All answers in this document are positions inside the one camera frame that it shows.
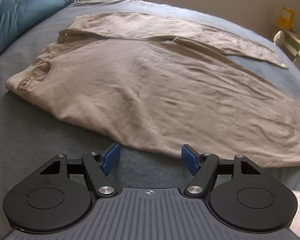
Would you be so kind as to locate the teal duvet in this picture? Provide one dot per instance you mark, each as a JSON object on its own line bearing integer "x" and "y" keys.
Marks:
{"x": 17, "y": 17}

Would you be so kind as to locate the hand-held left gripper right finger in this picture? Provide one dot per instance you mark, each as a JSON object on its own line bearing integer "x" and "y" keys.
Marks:
{"x": 190, "y": 160}

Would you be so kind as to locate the wooden shelf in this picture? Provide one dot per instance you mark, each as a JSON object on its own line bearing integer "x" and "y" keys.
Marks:
{"x": 297, "y": 46}

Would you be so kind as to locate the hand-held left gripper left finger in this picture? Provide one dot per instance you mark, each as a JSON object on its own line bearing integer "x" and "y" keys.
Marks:
{"x": 111, "y": 158}

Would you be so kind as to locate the white plush toy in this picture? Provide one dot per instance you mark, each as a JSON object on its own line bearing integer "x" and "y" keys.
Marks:
{"x": 280, "y": 37}

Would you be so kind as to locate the beige pants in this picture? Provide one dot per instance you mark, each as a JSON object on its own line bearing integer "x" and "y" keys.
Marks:
{"x": 152, "y": 87}

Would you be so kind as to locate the yellow box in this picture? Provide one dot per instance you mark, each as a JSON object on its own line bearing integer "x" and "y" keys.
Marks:
{"x": 285, "y": 17}

